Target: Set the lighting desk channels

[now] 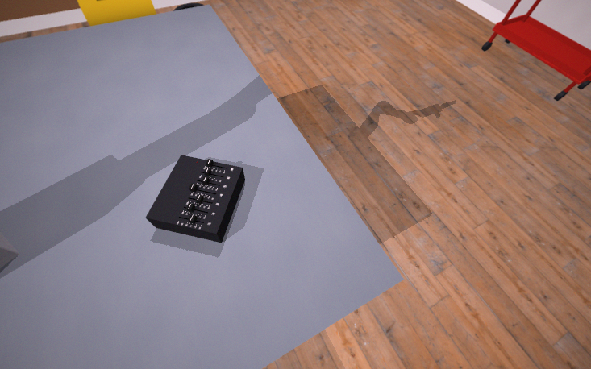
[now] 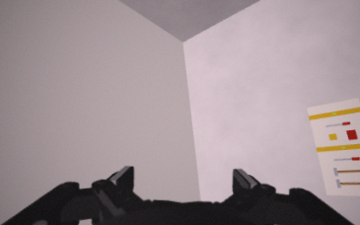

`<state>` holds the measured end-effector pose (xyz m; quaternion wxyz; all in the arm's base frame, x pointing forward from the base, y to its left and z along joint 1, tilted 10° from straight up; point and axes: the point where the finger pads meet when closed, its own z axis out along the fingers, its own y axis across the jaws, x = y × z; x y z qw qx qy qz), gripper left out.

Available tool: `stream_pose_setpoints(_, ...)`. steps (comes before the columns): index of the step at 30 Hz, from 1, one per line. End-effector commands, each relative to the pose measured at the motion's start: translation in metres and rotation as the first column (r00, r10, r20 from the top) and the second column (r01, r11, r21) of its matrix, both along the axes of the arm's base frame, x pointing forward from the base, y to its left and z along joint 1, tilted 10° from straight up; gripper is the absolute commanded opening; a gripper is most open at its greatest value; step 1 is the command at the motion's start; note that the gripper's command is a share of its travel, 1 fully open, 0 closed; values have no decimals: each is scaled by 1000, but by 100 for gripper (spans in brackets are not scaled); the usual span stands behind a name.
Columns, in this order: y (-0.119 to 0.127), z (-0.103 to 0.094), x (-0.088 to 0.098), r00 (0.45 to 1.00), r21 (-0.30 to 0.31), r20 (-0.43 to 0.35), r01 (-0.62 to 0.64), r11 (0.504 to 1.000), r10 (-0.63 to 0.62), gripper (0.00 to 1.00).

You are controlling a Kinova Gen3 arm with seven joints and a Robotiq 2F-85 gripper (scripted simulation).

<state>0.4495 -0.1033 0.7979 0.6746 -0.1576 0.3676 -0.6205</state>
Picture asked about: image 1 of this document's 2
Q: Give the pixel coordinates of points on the black lighting desk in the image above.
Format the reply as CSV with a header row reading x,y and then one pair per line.
x,y
198,198

